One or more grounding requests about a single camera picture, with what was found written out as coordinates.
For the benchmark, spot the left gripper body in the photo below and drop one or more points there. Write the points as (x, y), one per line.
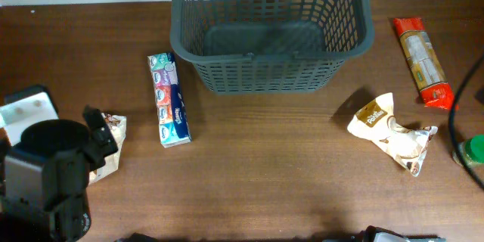
(109, 144)

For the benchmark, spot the grey plastic shopping basket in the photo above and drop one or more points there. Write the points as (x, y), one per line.
(269, 46)

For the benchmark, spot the red spaghetti package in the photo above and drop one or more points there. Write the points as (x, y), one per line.
(423, 63)

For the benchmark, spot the green lid spice jar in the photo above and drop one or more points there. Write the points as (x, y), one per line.
(472, 151)

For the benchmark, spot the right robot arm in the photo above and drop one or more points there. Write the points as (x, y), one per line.
(375, 234)

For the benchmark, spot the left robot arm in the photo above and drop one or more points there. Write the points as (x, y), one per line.
(45, 167)

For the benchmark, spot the Kleenex tissue multipack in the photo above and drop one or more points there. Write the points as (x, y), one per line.
(171, 111)

